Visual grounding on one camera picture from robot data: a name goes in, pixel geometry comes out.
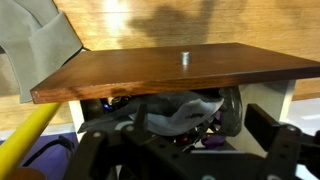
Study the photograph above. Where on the grey and black bag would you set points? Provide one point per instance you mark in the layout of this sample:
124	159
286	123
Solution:
168	114

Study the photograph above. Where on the yellow pole with black base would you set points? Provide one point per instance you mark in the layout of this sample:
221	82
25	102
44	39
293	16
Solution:
13	149

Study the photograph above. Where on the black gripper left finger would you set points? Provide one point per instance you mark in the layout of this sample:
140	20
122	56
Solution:
156	156

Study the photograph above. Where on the purple and black drawer contents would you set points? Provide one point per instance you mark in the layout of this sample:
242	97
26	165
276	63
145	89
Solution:
213	131

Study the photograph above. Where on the grey cloth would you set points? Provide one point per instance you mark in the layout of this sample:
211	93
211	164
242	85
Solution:
38	39

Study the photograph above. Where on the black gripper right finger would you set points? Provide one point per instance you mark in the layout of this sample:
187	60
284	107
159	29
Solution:
280	141

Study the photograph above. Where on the wooden drawer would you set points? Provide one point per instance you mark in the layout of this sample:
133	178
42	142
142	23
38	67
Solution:
264	77

